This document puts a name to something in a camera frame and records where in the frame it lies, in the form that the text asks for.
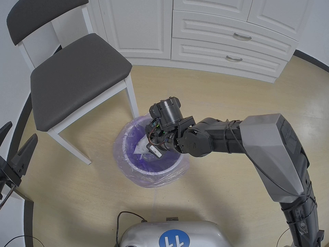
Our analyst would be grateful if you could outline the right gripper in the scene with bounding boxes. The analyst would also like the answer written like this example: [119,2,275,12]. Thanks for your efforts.
[146,128,180,160]

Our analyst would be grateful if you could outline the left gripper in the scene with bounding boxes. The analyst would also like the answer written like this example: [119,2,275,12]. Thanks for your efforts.
[0,122,38,187]

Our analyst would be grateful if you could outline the purple plastic bag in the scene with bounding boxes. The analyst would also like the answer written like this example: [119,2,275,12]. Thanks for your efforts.
[114,113,191,188]

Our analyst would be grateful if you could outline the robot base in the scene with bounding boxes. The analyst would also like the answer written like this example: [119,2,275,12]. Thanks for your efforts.
[120,216,233,247]

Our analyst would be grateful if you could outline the white trash bin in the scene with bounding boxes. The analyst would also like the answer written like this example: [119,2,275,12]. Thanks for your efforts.
[123,120,184,175]

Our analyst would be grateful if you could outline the white chair grey cushions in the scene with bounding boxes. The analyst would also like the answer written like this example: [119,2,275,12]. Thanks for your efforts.
[6,0,142,166]

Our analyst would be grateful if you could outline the white wardrobe with drawers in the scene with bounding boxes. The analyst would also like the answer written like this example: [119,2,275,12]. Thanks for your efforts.
[86,0,316,84]

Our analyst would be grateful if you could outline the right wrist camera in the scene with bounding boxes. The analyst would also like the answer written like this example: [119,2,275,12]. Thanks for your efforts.
[149,103,163,119]

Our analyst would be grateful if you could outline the black cable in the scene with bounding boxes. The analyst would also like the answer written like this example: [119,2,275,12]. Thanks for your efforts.
[115,211,147,247]

